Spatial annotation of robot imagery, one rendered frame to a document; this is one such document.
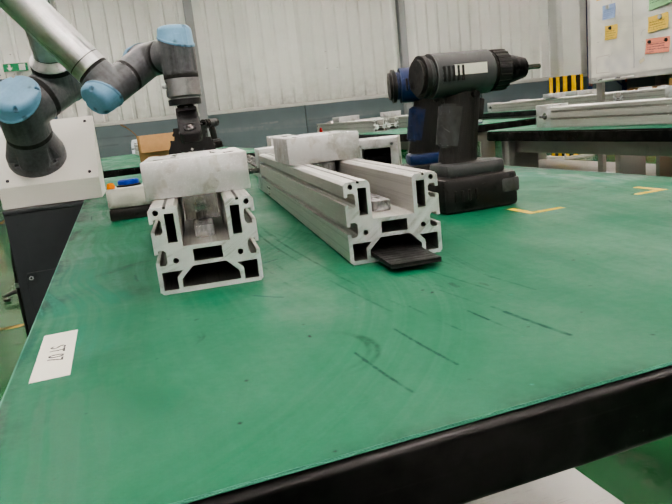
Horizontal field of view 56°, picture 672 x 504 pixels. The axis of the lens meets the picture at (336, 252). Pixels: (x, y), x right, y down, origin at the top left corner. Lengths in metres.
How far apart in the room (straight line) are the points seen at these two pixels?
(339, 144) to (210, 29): 11.70
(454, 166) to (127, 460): 0.66
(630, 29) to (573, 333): 4.02
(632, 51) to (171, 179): 3.89
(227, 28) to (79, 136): 10.79
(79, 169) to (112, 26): 10.65
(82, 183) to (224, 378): 1.48
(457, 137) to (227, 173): 0.36
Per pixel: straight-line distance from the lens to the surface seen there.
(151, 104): 12.37
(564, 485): 1.32
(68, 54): 1.48
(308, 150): 0.95
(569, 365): 0.39
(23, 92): 1.78
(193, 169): 0.69
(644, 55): 4.33
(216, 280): 0.64
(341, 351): 0.43
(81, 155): 1.92
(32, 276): 1.88
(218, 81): 12.54
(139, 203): 1.27
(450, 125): 0.91
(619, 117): 2.60
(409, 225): 0.66
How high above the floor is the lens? 0.93
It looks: 12 degrees down
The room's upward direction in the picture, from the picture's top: 6 degrees counter-clockwise
